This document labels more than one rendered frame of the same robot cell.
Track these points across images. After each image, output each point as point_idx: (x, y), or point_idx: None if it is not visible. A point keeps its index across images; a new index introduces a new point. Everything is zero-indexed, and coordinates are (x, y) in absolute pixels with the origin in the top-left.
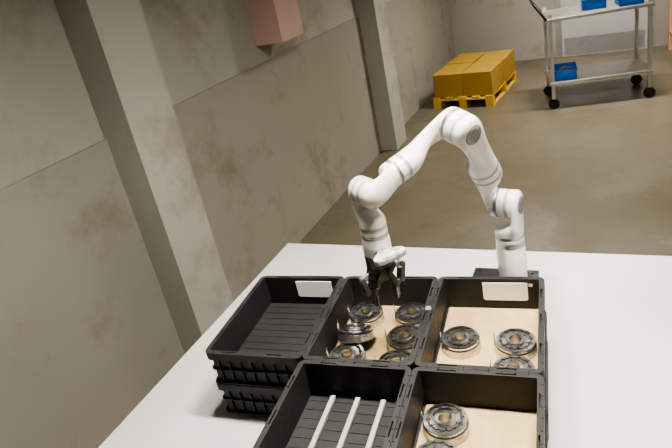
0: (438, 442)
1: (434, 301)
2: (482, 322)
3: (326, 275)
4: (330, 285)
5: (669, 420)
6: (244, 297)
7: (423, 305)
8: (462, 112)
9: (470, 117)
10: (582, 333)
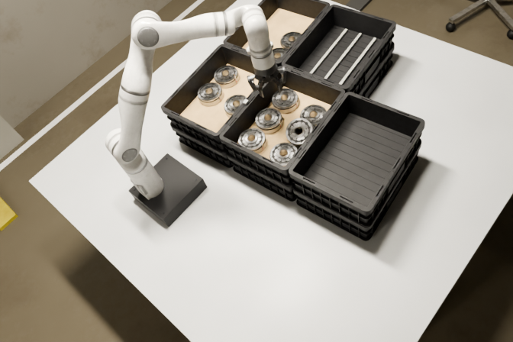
0: (287, 46)
1: (237, 111)
2: (212, 124)
3: (295, 327)
4: None
5: (173, 79)
6: (407, 336)
7: (240, 142)
8: (140, 15)
9: (140, 11)
10: (154, 141)
